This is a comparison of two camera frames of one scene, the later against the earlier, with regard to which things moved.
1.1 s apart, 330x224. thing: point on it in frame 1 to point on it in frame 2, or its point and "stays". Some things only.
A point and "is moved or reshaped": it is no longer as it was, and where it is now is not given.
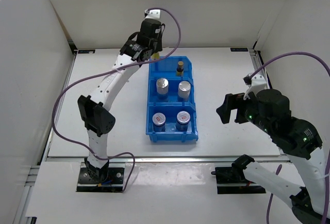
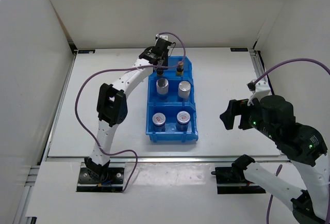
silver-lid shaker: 162,86 stays
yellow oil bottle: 155,56 is moved or reshaped
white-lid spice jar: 183,118 stays
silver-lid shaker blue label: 184,90 stays
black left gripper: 158,46 to 165,62
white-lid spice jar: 159,120 stays
